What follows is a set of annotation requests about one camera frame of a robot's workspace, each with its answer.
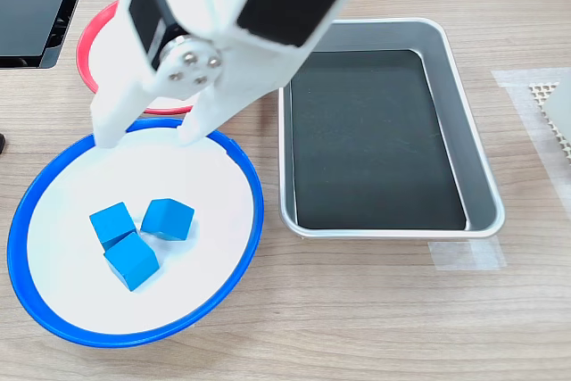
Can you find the clear plastic sheet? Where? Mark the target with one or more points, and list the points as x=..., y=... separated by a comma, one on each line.
x=519, y=86

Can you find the steel tray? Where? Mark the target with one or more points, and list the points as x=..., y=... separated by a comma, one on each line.
x=477, y=184

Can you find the small blue cube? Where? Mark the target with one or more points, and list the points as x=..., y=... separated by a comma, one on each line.
x=111, y=222
x=168, y=220
x=131, y=262

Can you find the black tray mat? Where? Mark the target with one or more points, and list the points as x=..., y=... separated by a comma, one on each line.
x=379, y=140

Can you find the clear tape strip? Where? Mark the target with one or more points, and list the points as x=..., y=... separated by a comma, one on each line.
x=468, y=255

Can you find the red-rimmed white plate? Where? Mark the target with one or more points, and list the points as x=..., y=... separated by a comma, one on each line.
x=105, y=51

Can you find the pale perforated base plate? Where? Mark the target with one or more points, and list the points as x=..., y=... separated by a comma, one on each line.
x=542, y=91

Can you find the small black object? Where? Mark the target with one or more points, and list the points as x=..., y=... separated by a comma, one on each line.
x=2, y=143

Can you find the black plastic case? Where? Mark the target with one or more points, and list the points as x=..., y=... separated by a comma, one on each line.
x=27, y=19

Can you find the blue-rimmed white plate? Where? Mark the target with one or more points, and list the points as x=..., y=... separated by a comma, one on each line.
x=201, y=256

